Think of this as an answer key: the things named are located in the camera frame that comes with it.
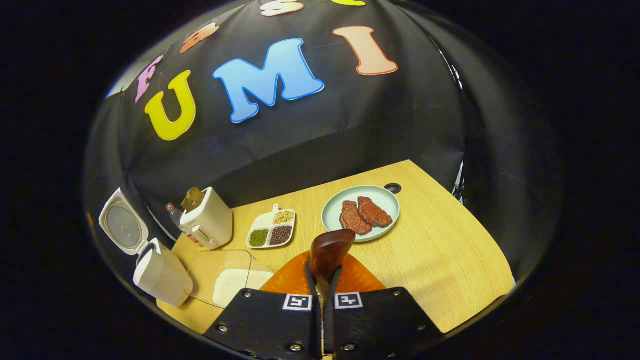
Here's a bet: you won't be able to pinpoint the black backdrop cloth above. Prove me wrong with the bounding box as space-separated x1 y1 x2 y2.
82 0 563 281

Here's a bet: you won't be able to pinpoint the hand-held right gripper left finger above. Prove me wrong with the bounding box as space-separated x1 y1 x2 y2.
201 251 323 360

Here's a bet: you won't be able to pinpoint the brown bread slice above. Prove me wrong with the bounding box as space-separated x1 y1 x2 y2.
180 187 206 213

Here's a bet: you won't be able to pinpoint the dark red beans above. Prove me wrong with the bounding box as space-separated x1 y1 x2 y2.
269 225 293 246

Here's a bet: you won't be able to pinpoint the pale green plate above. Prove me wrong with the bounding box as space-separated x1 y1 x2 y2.
321 185 401 244

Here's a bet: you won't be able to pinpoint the clear bottle with red label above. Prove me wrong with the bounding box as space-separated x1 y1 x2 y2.
165 202 200 245

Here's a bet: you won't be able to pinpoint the white divided dish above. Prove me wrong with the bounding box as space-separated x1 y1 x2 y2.
246 203 297 250

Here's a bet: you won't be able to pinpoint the dark wooden spoon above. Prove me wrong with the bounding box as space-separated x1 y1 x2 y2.
309 229 357 311

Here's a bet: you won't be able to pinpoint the white rice pile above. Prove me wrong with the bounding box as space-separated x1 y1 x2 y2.
212 268 275 308

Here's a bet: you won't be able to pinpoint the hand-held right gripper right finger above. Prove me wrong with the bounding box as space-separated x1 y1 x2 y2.
324 254 446 360

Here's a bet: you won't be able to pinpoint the white toaster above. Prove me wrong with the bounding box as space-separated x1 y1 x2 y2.
179 187 234 250

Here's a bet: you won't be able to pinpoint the white rice cooker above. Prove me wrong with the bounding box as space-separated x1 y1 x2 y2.
98 187 194 307

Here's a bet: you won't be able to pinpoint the clear plastic tray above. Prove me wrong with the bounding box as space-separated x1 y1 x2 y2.
186 249 276 309

